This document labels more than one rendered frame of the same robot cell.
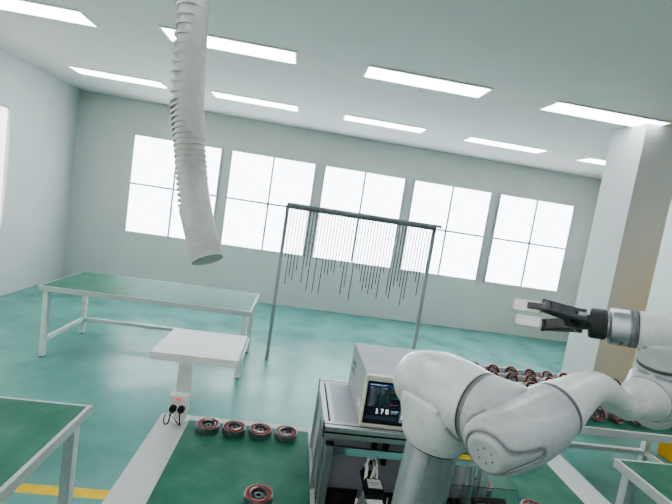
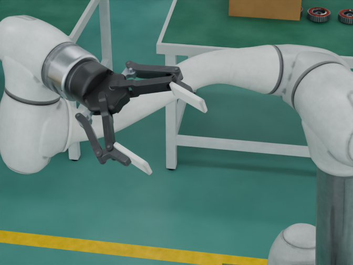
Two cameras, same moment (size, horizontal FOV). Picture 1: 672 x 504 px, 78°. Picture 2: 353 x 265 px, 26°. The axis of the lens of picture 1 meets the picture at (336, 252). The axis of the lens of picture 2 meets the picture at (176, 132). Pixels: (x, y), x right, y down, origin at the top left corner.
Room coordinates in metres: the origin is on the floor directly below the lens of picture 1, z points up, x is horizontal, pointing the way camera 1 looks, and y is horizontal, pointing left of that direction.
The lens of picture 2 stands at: (2.06, -0.25, 2.39)
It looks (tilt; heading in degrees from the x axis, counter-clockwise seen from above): 34 degrees down; 195
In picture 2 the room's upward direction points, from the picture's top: straight up
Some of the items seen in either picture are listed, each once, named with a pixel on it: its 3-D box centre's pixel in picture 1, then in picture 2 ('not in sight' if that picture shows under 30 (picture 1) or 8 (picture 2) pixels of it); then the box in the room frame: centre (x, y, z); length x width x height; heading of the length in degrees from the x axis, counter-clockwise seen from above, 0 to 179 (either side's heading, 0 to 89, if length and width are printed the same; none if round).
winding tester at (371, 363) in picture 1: (405, 385); not in sight; (1.74, -0.39, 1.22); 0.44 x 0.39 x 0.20; 96
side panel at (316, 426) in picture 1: (317, 434); not in sight; (1.78, -0.04, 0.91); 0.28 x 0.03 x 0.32; 6
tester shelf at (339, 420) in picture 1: (398, 412); not in sight; (1.73, -0.37, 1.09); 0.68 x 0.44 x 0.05; 96
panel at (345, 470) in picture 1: (395, 458); not in sight; (1.67, -0.38, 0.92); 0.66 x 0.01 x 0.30; 96
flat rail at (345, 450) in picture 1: (408, 456); not in sight; (1.51, -0.39, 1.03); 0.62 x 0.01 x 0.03; 96
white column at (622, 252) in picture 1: (615, 277); not in sight; (4.70, -3.17, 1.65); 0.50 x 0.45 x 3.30; 6
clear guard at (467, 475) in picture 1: (469, 475); not in sight; (1.44, -0.61, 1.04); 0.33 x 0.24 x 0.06; 6
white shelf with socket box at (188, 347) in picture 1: (198, 388); not in sight; (1.90, 0.55, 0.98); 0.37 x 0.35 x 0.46; 96
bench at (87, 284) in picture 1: (158, 322); not in sight; (4.56, 1.86, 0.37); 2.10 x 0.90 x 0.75; 96
